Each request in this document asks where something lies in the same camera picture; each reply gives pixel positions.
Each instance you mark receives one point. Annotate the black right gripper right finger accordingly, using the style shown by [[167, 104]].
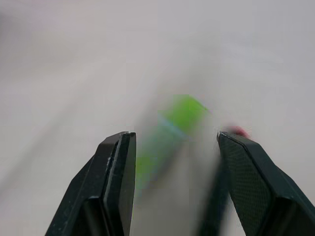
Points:
[[256, 186]]

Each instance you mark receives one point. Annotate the green highlighter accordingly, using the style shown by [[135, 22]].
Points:
[[183, 118]]

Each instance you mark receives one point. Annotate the red marker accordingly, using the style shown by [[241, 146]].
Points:
[[238, 129]]

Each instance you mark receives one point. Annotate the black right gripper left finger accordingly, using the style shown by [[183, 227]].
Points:
[[108, 186]]

